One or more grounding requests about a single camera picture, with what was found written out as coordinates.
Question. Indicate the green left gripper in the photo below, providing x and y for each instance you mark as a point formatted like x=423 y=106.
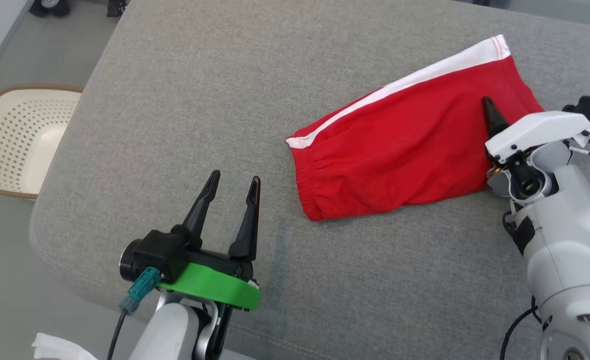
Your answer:
x=210 y=285

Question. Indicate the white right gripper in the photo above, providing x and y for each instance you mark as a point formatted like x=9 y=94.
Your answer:
x=540 y=127

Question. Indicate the red shorts with white stripes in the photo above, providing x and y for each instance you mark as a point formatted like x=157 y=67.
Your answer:
x=405 y=145

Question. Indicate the white crumpled sheet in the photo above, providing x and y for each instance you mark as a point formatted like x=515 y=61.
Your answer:
x=60 y=349

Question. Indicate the cream perforated laundry basket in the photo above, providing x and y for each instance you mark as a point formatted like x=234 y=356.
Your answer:
x=20 y=140

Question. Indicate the black wheel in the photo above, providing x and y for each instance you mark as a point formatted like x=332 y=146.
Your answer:
x=50 y=6

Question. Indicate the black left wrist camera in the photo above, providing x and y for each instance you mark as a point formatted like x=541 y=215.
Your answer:
x=162 y=255

